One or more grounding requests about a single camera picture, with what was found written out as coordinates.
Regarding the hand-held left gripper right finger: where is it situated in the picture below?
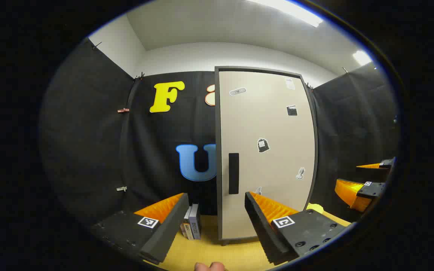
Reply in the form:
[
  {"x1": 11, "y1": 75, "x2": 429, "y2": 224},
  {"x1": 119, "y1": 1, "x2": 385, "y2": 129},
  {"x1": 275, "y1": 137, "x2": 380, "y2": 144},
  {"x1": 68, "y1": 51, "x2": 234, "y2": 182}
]
[{"x1": 245, "y1": 191, "x2": 349, "y2": 266}]

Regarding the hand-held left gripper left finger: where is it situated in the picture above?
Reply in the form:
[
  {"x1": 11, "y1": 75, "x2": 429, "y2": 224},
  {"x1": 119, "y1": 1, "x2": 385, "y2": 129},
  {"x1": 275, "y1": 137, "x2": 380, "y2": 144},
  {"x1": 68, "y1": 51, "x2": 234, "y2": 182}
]
[{"x1": 90, "y1": 193, "x2": 190, "y2": 265}]

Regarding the dark grey cabinet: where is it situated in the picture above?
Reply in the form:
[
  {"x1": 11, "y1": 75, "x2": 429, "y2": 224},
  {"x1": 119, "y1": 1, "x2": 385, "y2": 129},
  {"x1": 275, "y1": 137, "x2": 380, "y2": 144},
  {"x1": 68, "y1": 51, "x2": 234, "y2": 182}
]
[{"x1": 214, "y1": 66, "x2": 318, "y2": 246}]

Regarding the grey book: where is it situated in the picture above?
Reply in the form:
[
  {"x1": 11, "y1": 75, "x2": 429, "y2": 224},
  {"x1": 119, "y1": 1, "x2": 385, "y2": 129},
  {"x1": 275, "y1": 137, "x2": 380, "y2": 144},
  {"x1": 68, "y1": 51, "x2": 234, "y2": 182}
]
[{"x1": 184, "y1": 206, "x2": 196, "y2": 241}]

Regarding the blue-grey book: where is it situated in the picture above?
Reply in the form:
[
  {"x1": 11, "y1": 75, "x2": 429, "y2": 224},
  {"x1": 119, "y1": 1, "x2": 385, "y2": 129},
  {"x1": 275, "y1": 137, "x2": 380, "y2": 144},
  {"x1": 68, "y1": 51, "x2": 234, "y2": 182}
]
[{"x1": 189, "y1": 203, "x2": 202, "y2": 240}]

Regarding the small ceiling light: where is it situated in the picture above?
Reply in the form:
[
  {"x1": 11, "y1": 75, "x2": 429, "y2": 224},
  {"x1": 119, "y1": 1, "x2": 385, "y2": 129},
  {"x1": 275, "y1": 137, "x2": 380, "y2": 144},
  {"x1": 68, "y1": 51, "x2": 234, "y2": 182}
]
[{"x1": 353, "y1": 50, "x2": 372, "y2": 66}]

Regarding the black backdrop cloth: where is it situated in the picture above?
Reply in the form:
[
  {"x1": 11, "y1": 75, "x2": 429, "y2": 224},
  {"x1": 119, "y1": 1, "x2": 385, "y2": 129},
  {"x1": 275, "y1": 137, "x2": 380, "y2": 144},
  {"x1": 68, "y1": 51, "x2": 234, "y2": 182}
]
[{"x1": 40, "y1": 38, "x2": 398, "y2": 226}]

